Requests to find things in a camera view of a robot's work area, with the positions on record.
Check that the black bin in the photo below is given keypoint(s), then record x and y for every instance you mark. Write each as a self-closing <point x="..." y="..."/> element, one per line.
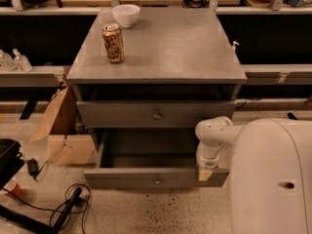
<point x="10" y="160"/>

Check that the gold soda can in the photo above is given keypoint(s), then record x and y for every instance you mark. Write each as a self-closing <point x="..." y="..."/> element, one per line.
<point x="113" y="42"/>

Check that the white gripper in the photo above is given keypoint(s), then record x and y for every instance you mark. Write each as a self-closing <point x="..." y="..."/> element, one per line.
<point x="208" y="163"/>

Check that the grey top drawer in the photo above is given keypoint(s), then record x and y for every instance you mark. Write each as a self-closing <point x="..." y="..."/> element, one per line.
<point x="151" y="114"/>

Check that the grey drawer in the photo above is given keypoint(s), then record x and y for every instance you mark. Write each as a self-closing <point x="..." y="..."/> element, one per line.
<point x="151" y="114"/>
<point x="150" y="158"/>

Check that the black metal stand leg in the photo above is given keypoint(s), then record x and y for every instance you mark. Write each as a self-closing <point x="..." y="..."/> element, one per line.
<point x="38" y="227"/>

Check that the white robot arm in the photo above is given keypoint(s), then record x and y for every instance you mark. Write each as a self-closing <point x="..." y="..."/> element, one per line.
<point x="270" y="172"/>

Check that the black power adapter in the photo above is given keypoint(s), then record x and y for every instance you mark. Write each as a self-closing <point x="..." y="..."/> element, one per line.
<point x="32" y="167"/>

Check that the clear sanitizer bottle left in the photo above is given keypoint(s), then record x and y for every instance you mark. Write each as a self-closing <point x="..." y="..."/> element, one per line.
<point x="6" y="61"/>

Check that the white bowl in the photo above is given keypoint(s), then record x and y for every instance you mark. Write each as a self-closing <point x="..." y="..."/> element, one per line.
<point x="126" y="15"/>

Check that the red plastic cup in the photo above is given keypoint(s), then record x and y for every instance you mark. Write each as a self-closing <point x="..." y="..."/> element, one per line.
<point x="11" y="189"/>

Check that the small white pump bottle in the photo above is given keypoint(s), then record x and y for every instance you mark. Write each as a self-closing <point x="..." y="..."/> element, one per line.
<point x="235" y="46"/>

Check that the clear sanitizer bottle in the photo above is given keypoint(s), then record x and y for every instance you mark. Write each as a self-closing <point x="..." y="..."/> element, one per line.
<point x="21" y="61"/>
<point x="6" y="61"/>

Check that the grey drawer cabinet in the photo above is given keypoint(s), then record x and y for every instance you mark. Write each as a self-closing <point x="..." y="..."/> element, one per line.
<point x="171" y="54"/>

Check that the clear sanitizer bottle right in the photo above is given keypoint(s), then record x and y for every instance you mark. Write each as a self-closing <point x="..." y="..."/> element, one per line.
<point x="21" y="61"/>

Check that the cardboard box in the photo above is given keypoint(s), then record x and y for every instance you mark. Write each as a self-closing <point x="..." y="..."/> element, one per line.
<point x="66" y="145"/>

